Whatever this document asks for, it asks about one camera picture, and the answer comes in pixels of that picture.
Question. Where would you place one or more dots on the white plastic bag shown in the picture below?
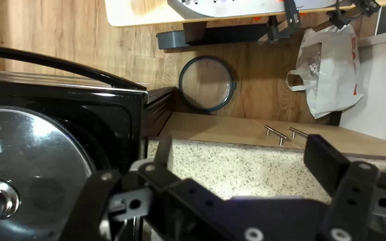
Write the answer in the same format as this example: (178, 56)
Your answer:
(331, 71)

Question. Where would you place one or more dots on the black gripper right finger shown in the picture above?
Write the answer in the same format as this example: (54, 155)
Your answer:
(351, 195)

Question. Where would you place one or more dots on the pot lid with chrome knob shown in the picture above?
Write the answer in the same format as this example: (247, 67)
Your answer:
(32, 161)

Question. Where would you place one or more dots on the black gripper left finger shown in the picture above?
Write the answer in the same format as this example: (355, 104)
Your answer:
(188, 195)

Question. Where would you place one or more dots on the lower wooden cabinet front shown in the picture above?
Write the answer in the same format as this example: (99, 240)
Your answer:
(228, 129)

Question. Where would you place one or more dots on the black kitchen stove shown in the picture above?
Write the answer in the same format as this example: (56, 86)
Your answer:
(117, 115)

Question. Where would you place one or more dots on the dark grey table foot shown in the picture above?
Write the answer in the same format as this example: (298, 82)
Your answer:
(173, 39)

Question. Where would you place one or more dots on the white robot base table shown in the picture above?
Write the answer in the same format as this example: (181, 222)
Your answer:
(139, 11)

